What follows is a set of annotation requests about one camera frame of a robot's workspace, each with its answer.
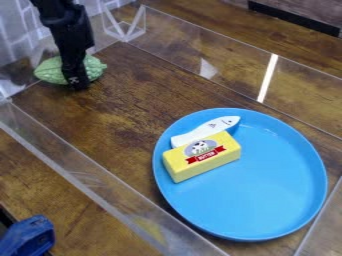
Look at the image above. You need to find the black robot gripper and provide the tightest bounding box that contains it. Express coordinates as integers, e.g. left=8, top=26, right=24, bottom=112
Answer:
left=49, top=4, right=95, bottom=90

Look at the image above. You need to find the green textured toy vegetable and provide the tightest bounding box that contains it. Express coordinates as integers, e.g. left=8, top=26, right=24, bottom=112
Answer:
left=33, top=55, right=107, bottom=85

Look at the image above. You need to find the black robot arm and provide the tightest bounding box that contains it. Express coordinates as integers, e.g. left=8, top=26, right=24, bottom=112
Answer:
left=29, top=0, right=95, bottom=90

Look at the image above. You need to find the blue round plastic tray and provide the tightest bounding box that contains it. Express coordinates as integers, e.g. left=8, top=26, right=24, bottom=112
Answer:
left=152, top=108, right=327, bottom=241

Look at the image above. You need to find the white grid patterned cloth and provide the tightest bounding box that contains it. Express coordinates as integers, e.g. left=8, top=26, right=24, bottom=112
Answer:
left=0, top=0, right=51, bottom=66

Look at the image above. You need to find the white toy fish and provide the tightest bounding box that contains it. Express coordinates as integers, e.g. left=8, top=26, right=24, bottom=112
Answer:
left=171, top=116, right=242, bottom=148

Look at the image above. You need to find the yellow toy butter block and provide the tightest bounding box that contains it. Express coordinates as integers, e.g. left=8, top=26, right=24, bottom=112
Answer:
left=163, top=131, right=242, bottom=183

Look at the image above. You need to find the clear acrylic barrier wall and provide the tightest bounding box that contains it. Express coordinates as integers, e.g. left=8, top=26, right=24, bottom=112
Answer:
left=0, top=0, right=342, bottom=256

